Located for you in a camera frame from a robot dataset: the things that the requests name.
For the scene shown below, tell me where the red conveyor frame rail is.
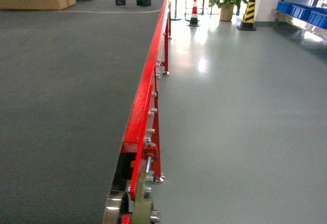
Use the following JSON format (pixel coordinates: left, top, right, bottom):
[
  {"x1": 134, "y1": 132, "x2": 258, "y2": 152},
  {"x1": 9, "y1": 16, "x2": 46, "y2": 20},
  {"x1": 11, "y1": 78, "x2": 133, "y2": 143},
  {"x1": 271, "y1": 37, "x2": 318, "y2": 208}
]
[{"x1": 120, "y1": 0, "x2": 172, "y2": 224}]

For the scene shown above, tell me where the yellow black striped cone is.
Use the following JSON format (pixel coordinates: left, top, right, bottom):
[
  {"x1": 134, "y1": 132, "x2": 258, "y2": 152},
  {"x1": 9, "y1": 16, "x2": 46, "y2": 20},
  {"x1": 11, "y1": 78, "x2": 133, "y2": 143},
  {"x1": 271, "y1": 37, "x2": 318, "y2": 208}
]
[{"x1": 237, "y1": 0, "x2": 256, "y2": 31}]

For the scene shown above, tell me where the red white traffic cone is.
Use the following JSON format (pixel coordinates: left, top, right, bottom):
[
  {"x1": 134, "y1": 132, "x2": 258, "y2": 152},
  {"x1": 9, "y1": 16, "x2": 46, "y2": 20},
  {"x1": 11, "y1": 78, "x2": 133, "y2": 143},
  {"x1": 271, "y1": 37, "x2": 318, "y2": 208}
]
[{"x1": 187, "y1": 0, "x2": 200, "y2": 27}]

